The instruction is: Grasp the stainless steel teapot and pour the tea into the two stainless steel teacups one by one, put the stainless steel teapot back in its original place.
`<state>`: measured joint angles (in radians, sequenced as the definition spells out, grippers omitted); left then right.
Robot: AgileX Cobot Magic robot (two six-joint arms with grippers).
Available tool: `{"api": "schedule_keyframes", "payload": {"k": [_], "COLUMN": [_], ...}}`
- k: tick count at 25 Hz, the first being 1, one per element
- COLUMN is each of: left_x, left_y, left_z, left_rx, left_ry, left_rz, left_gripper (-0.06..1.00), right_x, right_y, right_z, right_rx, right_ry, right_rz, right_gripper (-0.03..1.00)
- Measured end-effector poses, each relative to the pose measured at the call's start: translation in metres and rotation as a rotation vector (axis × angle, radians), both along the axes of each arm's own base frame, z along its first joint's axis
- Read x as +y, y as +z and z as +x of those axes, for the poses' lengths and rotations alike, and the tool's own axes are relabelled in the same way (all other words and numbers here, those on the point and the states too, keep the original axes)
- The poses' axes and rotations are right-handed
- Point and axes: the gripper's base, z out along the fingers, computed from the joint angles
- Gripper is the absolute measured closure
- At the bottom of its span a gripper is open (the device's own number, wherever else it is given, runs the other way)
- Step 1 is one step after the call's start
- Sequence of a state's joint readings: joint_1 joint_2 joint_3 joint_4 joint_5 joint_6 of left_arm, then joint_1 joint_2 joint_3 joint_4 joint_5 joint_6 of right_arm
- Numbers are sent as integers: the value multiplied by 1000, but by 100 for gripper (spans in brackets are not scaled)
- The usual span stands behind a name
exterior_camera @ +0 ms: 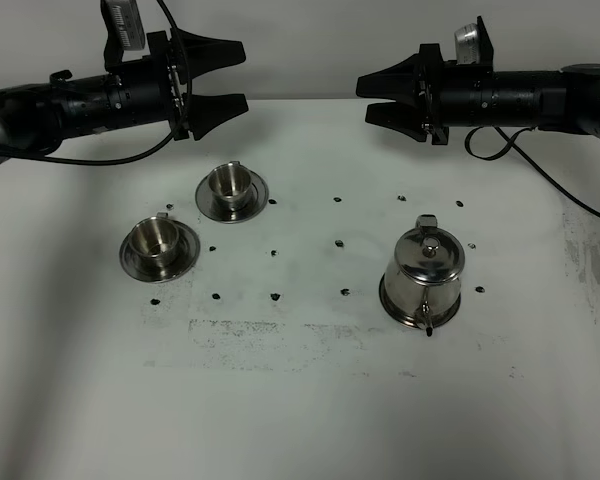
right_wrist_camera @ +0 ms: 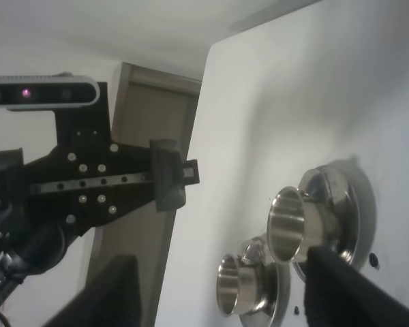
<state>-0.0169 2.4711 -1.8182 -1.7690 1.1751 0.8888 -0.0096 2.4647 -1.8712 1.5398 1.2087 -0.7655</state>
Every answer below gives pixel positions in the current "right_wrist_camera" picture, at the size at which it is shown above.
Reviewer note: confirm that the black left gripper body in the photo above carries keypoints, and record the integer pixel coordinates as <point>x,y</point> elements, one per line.
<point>87,179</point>

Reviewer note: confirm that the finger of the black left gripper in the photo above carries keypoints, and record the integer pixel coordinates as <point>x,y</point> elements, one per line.
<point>11,186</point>
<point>167,174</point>

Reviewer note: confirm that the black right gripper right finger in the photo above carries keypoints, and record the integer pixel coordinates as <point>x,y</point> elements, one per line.
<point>338,295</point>

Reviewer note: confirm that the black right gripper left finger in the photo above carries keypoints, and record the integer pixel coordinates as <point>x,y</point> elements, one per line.
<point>111,299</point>

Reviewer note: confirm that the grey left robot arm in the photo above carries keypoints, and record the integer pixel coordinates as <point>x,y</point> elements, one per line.
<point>33,254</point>

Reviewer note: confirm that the near steel saucer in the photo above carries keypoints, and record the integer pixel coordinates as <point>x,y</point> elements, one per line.
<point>273,280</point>

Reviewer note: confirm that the steel saucer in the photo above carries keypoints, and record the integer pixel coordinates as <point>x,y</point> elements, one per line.
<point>273,280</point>
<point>346,189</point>

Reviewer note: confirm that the far steel teacup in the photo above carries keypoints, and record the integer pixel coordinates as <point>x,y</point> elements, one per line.
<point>298,222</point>

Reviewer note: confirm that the steel teacup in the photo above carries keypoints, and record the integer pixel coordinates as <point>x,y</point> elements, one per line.
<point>240,286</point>
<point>298,222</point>

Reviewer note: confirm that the far steel saucer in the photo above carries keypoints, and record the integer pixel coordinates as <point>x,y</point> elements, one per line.
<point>346,189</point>

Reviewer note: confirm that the near steel teacup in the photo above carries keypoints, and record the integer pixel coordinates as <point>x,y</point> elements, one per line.
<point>240,286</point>

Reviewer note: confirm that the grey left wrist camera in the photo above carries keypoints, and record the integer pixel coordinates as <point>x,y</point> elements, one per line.
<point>47,92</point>

